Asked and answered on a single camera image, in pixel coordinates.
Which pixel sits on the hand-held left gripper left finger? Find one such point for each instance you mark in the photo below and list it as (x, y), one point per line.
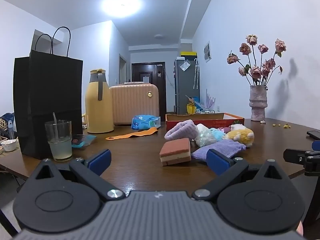
(100, 159)

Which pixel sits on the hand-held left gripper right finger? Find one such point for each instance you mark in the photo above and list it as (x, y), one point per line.
(217, 163)

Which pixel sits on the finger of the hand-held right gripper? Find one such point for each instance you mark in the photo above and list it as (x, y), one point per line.
(295, 156)
(316, 145)

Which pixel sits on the purple towel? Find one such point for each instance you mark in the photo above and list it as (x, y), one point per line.
(225, 147)

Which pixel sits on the blue plush toy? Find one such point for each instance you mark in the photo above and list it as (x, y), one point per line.
(218, 134)

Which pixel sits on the iridescent white soft toy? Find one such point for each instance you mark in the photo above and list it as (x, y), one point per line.
(203, 136)

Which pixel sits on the yellow and white plush toy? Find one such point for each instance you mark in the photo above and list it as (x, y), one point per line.
(241, 135)

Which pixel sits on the brown and cream sponge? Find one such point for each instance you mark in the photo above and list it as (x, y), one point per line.
(175, 151)

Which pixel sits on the red cardboard box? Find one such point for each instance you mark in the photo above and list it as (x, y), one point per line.
(215, 117)

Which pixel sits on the lavender fluffy cloth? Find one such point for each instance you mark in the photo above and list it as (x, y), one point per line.
(178, 130)

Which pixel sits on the pink soft pads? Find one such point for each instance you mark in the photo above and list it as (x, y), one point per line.
(225, 129)

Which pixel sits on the black phone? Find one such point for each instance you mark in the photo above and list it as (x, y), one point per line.
(314, 134)

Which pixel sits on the blue flat packet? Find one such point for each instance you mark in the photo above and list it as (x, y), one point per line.
(82, 140)

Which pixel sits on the yellow crumbs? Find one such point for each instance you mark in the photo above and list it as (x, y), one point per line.
(285, 125)

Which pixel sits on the cream cup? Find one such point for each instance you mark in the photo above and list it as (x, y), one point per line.
(83, 121)

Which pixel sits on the glass cup with drink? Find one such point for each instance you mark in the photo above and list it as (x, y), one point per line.
(59, 145)

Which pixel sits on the yellow thermos jug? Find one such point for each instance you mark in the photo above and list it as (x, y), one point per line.
(97, 110)

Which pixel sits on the blue wet wipes pack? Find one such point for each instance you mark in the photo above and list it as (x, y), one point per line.
(143, 123)

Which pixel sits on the clear drinking straw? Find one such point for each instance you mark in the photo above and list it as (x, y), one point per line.
(54, 122)

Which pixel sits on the purple decorative flower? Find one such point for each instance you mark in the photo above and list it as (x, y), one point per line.
(208, 101)

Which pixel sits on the peach ribbed suitcase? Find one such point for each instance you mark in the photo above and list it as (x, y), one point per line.
(135, 105)

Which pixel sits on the pink textured vase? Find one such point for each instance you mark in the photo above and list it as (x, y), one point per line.
(258, 102)

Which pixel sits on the black paper bag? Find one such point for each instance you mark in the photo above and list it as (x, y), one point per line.
(47, 100)

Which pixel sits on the grey fridge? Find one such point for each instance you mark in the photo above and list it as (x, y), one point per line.
(185, 87)

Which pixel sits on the dark brown door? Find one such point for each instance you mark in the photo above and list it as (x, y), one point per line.
(157, 87)

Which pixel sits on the light side door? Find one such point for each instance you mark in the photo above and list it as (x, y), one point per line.
(123, 70)

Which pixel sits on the folded umbrella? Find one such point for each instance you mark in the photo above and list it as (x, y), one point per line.
(196, 72)

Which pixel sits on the white small bowl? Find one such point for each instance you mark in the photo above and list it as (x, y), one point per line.
(8, 145)

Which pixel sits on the dried pink roses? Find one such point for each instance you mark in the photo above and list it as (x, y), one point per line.
(256, 71)

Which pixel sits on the dark blue bag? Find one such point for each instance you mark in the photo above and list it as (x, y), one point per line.
(7, 117)

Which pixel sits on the yellow box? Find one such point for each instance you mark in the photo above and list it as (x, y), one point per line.
(188, 53)

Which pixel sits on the small hallway ceiling lamp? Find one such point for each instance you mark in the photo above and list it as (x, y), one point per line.
(159, 36)

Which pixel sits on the round ceiling lamp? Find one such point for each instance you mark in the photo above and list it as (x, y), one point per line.
(121, 4)

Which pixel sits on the wall picture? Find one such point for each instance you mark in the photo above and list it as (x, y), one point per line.
(207, 52)

